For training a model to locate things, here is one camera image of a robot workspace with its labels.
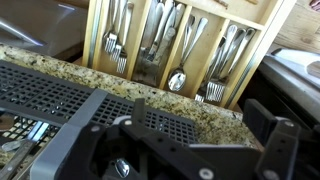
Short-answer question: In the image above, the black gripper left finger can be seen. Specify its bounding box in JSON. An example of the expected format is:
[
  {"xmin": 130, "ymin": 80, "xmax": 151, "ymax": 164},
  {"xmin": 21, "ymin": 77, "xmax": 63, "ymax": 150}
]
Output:
[{"xmin": 118, "ymin": 97, "xmax": 221, "ymax": 180}]

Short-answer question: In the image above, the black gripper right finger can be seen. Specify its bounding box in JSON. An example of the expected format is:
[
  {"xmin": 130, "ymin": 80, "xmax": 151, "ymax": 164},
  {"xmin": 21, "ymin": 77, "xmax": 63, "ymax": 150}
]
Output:
[{"xmin": 243, "ymin": 99, "xmax": 301, "ymax": 180}]

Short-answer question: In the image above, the silver spoon from holder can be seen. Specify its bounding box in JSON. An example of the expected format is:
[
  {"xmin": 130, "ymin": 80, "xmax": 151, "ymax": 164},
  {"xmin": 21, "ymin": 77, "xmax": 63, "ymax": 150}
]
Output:
[{"xmin": 115, "ymin": 159, "xmax": 130, "ymax": 178}]

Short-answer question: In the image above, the silver spoon in drawer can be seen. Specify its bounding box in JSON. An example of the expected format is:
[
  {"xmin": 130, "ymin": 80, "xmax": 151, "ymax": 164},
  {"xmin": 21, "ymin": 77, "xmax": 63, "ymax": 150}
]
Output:
[{"xmin": 168, "ymin": 15, "xmax": 208, "ymax": 91}]

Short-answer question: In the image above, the open wooden cutlery drawer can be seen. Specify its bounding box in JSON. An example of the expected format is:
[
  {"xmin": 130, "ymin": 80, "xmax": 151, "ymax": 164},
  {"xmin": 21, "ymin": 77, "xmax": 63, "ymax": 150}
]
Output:
[{"xmin": 81, "ymin": 0, "xmax": 298, "ymax": 111}]

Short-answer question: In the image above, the forks bundle in drawer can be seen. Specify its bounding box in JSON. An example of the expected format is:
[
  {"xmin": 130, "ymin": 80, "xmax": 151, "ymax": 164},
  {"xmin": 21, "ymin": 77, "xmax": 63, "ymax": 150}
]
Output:
[{"xmin": 103, "ymin": 0, "xmax": 134, "ymax": 73}]

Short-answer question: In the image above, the knives bundle in drawer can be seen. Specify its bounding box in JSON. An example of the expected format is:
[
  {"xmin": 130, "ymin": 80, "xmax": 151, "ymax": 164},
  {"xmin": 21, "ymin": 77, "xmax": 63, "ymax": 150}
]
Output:
[{"xmin": 132, "ymin": 0, "xmax": 186, "ymax": 88}]

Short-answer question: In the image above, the dark grey utensil holder basket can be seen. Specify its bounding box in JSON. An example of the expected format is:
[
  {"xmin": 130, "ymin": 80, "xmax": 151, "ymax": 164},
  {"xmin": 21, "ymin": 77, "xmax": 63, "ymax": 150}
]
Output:
[{"xmin": 0, "ymin": 61, "xmax": 191, "ymax": 180}]

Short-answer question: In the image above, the stainless dishwasher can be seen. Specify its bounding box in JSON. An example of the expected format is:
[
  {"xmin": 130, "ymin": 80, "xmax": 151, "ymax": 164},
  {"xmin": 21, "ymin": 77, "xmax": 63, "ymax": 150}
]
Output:
[{"xmin": 258, "ymin": 48, "xmax": 320, "ymax": 123}]

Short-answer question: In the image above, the stainless steel refrigerator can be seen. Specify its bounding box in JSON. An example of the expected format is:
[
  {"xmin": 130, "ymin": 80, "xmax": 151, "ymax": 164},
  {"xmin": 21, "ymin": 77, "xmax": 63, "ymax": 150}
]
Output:
[{"xmin": 0, "ymin": 0, "xmax": 88, "ymax": 62}]

